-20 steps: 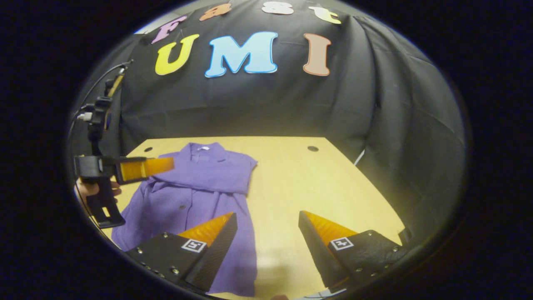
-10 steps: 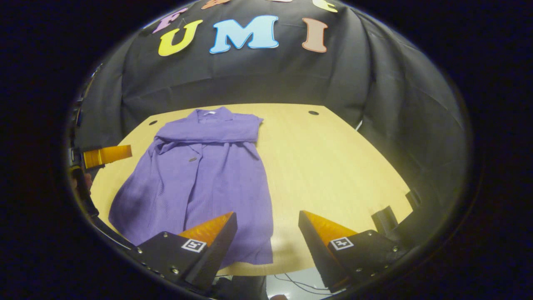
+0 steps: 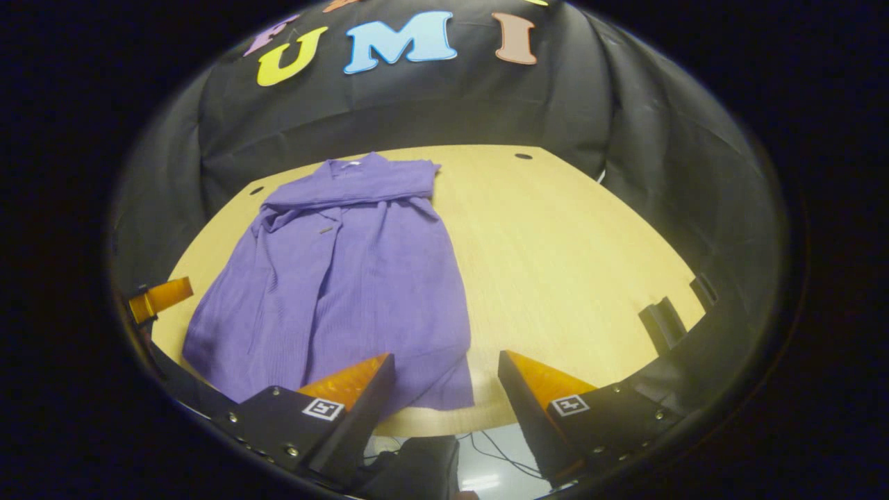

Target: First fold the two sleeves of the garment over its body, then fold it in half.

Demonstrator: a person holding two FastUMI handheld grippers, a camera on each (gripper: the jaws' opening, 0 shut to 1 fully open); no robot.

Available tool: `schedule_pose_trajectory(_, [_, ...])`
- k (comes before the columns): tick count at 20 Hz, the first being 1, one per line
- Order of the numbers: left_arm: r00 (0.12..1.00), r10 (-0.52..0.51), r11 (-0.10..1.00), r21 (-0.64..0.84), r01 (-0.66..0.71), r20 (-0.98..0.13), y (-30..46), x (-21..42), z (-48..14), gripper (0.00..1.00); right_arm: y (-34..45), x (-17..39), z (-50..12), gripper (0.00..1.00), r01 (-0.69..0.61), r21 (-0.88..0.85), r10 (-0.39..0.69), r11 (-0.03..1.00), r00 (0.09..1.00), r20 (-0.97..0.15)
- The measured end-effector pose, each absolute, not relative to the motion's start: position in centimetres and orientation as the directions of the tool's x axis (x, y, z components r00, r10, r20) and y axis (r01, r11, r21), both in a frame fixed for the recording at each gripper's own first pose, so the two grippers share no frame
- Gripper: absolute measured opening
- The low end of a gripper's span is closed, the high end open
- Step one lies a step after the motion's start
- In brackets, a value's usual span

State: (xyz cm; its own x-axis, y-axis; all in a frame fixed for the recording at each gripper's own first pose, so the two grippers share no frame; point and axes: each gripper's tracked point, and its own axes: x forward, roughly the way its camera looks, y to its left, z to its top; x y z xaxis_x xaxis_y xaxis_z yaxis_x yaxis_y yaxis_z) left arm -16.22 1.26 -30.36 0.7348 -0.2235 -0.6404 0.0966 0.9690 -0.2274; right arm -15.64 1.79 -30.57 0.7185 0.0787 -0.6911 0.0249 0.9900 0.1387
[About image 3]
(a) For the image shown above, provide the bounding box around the black backdrop cloth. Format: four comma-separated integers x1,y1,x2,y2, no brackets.
108,0,790,421

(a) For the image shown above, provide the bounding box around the black cable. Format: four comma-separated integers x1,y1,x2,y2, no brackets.
457,431,544,481

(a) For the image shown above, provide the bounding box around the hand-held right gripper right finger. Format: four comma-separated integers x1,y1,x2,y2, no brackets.
497,349,695,487

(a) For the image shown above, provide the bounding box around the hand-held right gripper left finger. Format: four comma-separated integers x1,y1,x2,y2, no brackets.
208,353,397,490

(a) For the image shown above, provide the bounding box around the purple button shirt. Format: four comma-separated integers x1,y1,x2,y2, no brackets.
182,151,476,412

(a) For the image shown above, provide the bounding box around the dark bulky object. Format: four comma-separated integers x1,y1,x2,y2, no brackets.
360,435,461,500

